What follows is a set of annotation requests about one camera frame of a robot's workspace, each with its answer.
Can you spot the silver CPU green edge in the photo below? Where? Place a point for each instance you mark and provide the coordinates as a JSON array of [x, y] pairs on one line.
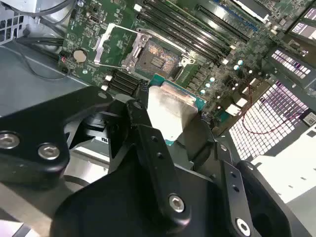
[[168, 108]]

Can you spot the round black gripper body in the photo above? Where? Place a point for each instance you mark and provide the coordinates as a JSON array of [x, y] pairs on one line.
[[118, 205]]

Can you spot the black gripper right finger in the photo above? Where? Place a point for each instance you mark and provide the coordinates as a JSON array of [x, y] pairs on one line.
[[261, 202]]

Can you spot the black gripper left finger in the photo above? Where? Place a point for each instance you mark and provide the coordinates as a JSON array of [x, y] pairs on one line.
[[37, 128]]

